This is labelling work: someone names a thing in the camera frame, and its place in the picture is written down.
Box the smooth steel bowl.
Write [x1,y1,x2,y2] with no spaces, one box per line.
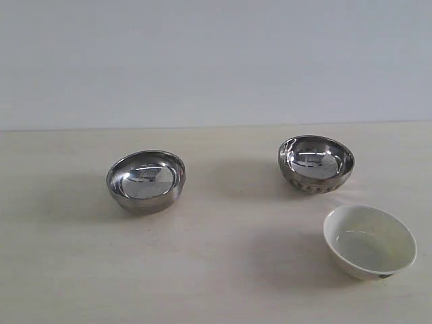
[106,150,186,215]

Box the ribbed steel bowl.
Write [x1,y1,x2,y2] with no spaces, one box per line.
[277,135,355,194]

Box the white ceramic bowl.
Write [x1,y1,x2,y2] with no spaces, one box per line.
[323,205,418,281]

